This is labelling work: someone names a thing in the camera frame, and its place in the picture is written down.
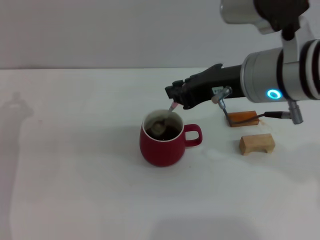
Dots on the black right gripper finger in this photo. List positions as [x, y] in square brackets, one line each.
[176, 93]
[181, 83]

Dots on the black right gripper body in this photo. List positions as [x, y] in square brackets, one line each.
[207, 85]

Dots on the red ceramic cup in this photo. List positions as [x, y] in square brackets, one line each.
[162, 152]

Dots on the dark coffee liquid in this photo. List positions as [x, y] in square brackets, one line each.
[172, 132]

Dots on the dark orange wooden block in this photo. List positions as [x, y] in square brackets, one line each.
[245, 118]

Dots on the light wooden arched block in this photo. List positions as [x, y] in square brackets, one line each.
[255, 142]

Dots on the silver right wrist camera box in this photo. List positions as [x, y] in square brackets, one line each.
[240, 11]

